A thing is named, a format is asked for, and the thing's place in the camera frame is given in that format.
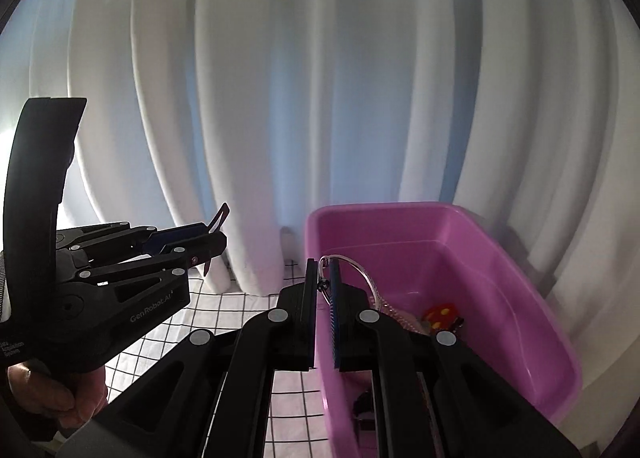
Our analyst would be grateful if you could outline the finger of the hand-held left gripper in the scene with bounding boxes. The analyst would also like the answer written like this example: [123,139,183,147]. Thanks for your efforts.
[75,233,229,364]
[55,222,214,265]

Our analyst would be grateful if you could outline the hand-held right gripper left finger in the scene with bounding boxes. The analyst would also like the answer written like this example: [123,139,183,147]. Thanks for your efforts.
[95,258,321,458]

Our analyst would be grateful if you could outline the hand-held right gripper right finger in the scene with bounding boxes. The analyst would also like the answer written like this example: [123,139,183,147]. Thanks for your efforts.
[327,258,583,458]

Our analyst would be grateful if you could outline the dark bobby pin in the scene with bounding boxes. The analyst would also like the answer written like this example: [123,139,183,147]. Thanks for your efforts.
[202,204,231,277]

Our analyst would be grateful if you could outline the small silver bangle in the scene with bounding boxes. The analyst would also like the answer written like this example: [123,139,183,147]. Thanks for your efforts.
[319,254,396,319]

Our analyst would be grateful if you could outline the red yellow-dotted hair clip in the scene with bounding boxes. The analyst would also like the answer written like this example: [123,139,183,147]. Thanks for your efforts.
[422,304,464,332]

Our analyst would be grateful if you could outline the pink plastic bin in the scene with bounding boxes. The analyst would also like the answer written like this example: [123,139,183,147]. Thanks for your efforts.
[305,203,583,458]

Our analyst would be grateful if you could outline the person's left hand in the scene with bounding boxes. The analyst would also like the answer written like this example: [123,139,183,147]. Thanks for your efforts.
[7,360,109,432]

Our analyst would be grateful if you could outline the black-checked white tablecloth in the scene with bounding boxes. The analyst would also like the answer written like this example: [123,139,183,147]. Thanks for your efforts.
[105,260,332,458]

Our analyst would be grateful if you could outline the white curtain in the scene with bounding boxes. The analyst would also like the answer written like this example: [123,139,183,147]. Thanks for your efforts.
[0,0,640,389]

